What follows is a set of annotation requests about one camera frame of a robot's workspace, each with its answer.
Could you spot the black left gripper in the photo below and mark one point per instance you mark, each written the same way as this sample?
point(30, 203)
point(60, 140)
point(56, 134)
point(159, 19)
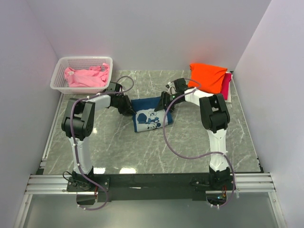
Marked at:
point(128, 110)

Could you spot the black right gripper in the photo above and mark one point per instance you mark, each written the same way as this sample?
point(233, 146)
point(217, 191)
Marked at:
point(161, 105)

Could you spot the navy blue t shirt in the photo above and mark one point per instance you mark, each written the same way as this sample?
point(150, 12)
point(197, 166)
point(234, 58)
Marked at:
point(146, 118)

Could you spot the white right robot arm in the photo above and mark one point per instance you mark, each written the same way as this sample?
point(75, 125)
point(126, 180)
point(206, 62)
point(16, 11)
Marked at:
point(215, 119)

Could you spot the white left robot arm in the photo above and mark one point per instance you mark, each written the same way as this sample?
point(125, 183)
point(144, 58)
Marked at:
point(78, 124)

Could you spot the pink t shirt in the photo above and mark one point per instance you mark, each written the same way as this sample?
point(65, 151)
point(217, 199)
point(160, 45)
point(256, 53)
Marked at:
point(95, 76)

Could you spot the white perforated plastic basket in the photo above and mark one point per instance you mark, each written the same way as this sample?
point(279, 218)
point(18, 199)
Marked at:
point(59, 83)

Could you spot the folded orange t shirt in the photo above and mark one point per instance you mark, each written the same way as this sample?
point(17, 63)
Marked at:
point(207, 78)

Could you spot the folded magenta t shirt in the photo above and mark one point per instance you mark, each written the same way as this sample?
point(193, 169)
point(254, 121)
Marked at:
point(225, 86)

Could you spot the folded white t shirt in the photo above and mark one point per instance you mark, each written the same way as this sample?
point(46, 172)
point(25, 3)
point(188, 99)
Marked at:
point(230, 98)

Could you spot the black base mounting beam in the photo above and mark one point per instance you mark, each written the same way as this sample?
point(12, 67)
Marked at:
point(166, 186)

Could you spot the aluminium extrusion rail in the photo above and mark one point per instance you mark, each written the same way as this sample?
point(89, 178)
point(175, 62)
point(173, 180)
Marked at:
point(55, 184)

